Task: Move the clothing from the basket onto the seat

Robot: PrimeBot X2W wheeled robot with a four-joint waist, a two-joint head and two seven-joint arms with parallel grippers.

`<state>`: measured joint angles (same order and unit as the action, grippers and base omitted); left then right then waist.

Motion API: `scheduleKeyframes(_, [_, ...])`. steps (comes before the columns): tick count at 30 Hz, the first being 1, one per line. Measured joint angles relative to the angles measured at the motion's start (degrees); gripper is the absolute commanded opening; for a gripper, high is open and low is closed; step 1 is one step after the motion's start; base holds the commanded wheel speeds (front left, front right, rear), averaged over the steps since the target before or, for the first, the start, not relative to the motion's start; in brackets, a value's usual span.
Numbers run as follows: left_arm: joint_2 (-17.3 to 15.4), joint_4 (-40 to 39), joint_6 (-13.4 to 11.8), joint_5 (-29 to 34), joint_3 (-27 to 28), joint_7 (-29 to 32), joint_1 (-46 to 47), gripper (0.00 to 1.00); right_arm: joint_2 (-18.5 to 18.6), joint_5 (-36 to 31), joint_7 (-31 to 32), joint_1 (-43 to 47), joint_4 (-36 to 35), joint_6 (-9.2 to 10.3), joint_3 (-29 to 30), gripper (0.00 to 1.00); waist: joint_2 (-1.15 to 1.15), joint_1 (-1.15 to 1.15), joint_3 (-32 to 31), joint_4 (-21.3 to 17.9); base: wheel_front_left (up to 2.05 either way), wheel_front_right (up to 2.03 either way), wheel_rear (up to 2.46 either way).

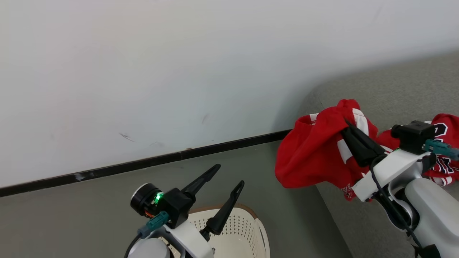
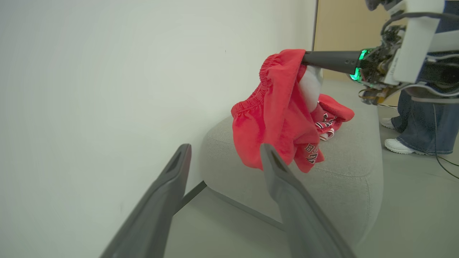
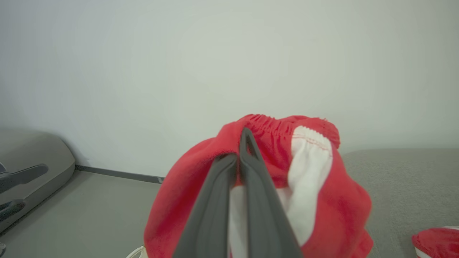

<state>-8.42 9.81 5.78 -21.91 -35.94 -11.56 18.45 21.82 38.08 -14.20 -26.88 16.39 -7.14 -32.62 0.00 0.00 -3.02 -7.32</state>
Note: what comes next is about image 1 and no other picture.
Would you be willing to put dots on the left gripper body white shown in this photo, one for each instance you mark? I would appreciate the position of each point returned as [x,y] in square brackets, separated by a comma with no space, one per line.
[190,240]

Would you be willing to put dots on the red basketball jersey white stripes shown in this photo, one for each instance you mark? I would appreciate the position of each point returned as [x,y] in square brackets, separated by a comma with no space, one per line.
[308,154]

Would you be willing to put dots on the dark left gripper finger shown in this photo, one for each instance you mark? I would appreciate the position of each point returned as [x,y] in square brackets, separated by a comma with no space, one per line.
[224,215]
[200,182]

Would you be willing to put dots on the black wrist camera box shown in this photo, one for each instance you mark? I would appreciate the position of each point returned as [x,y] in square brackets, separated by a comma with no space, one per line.
[412,136]
[175,206]

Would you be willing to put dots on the black wall baseboard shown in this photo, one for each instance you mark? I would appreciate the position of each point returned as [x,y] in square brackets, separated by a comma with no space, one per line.
[143,163]

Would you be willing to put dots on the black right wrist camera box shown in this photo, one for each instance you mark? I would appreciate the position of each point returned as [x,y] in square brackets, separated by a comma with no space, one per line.
[412,136]

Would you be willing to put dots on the grey fabric sofa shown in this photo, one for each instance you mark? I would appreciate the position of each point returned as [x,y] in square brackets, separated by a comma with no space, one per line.
[394,89]

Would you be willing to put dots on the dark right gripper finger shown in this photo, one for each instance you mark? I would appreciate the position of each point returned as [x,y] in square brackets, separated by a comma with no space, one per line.
[360,154]
[369,143]

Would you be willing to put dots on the white perforated plastic laundry basket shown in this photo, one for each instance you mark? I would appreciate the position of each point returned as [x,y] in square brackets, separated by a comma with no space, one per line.
[244,236]

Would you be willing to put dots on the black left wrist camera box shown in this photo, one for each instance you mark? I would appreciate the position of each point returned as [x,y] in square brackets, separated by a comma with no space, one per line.
[175,206]

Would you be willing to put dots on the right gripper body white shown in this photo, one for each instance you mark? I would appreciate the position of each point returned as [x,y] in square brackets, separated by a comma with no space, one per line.
[391,170]

